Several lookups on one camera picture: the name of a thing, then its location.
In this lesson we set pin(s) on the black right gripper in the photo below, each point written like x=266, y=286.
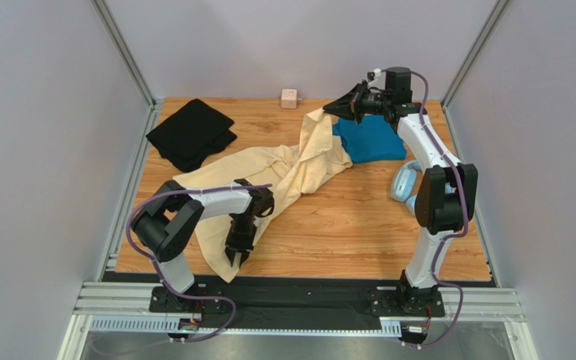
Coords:
x=357, y=104

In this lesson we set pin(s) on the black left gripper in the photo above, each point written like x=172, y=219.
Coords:
x=235, y=244

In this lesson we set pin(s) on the blue t shirt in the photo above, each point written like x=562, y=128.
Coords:
x=371, y=140

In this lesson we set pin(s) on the beige t shirt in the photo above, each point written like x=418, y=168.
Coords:
x=291, y=170

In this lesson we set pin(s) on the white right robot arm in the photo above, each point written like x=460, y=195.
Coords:
x=444, y=202

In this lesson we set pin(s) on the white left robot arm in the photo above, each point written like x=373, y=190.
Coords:
x=161, y=227

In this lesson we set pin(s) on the black base mat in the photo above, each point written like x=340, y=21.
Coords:
x=285, y=303

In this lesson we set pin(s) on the black t shirt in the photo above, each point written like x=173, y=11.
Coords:
x=191, y=134

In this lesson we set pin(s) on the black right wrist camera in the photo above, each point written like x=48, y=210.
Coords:
x=398, y=84

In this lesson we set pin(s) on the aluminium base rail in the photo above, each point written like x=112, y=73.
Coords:
x=132, y=316

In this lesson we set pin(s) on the right aluminium corner post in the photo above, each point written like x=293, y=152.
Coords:
x=492, y=21

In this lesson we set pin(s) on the aluminium corner post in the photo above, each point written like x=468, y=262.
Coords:
x=112, y=28
x=492, y=21

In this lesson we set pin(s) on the left aluminium corner post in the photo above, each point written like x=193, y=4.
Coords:
x=112, y=28

